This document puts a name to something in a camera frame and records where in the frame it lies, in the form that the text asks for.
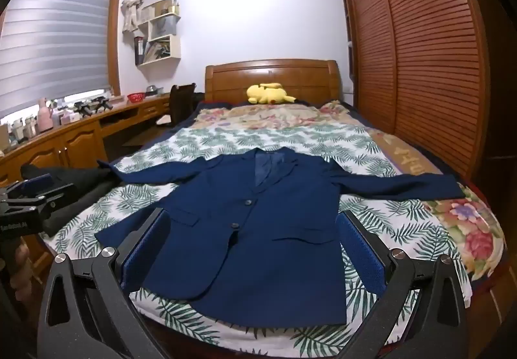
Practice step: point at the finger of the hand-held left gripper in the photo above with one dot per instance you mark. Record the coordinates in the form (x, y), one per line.
(38, 183)
(50, 201)

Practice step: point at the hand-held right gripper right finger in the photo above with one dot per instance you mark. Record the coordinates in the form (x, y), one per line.
(359, 250)

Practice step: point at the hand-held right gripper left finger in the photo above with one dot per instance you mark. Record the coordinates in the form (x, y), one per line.
(147, 250)

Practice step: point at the navy blue suit jacket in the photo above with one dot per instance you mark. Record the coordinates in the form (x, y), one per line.
(262, 241)

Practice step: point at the person's left hand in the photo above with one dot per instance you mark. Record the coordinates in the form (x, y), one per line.
(20, 270)

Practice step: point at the black cloth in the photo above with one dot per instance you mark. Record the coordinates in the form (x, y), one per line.
(80, 181)

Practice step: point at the row of small bottles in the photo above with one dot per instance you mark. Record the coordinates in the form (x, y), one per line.
(20, 132)

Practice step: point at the wooden desk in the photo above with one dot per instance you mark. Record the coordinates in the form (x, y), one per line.
(80, 140)

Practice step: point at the pink bottle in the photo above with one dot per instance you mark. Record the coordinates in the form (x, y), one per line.
(45, 116)

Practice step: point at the pink storage box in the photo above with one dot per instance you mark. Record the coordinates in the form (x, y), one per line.
(69, 117)

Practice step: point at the red basket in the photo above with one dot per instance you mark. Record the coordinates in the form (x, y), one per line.
(136, 98)

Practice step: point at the leaf print bed sheet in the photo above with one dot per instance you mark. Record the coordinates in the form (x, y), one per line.
(226, 140)

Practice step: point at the grey window blind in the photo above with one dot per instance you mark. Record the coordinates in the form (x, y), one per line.
(52, 39)

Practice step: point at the metal pot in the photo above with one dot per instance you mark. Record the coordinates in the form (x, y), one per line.
(153, 90)

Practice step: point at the dark chair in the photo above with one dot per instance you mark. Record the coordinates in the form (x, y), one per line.
(181, 100)

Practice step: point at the black binder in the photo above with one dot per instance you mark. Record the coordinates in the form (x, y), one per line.
(139, 51)

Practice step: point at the leaning books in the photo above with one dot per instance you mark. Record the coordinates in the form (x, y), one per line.
(159, 51)

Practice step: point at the yellow plush toy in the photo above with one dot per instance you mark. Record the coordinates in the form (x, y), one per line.
(266, 94)

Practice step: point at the wooden bed headboard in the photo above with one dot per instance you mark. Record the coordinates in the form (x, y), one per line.
(230, 80)

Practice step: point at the wooden louvred wardrobe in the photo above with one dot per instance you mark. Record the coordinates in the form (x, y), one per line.
(424, 60)

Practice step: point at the beige tied curtain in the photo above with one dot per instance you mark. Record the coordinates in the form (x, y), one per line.
(133, 3)

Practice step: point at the wooden window frame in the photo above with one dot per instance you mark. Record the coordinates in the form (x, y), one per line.
(115, 39)

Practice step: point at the white wall shelf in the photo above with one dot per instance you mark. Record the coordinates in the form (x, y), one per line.
(175, 47)

